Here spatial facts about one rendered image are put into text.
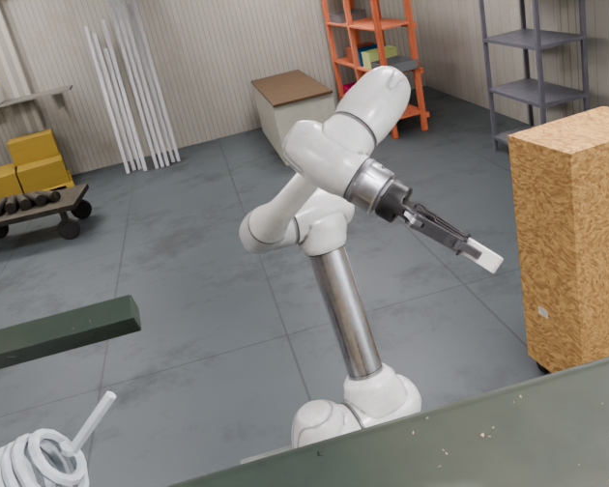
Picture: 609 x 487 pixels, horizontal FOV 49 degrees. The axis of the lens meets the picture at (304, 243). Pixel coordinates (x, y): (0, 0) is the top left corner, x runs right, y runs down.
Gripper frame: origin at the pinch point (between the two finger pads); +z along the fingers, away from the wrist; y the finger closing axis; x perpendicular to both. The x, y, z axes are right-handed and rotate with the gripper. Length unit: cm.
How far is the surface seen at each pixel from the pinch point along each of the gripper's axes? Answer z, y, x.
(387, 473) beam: -2, -93, -7
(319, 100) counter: -219, 623, 65
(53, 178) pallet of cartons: -471, 594, 319
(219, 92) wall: -399, 778, 147
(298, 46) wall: -341, 823, 40
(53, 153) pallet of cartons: -504, 623, 303
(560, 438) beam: 4, -90, -12
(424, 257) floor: -18, 361, 92
